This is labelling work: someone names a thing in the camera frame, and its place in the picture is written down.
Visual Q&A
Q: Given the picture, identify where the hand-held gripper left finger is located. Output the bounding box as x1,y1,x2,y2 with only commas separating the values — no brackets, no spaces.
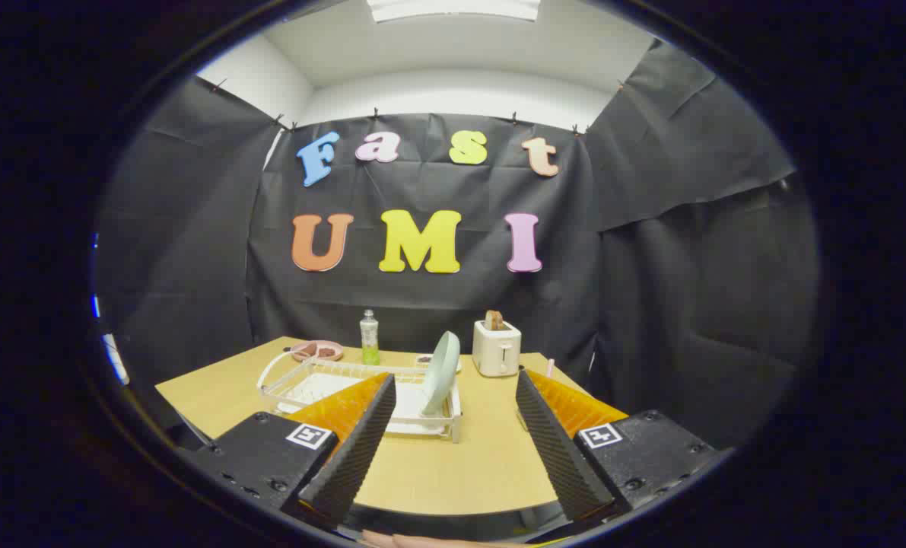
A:
186,371,398,527

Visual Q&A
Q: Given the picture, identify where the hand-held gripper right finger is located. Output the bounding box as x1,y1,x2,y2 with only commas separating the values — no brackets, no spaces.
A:
515,368,731,523

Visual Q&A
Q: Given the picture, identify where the white wire dish rack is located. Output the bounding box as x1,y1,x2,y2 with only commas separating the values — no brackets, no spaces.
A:
257,348,463,444

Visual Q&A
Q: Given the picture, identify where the pale green plate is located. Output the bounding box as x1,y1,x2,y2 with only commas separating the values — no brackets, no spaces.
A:
421,330,462,416

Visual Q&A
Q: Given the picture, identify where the pink plate with food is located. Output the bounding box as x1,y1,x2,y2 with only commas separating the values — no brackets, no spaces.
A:
291,339,345,363

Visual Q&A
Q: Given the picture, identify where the clear bottle with green liquid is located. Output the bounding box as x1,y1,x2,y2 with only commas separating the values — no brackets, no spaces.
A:
359,309,380,367

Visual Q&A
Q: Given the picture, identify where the white toaster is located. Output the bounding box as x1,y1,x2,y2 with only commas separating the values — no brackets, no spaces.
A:
472,320,522,378

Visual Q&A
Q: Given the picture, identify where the black backdrop cloth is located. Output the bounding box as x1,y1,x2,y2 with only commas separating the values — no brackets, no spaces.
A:
95,38,822,450

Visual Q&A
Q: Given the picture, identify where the ceiling light panel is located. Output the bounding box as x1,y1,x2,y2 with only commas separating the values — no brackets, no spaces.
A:
367,0,542,24

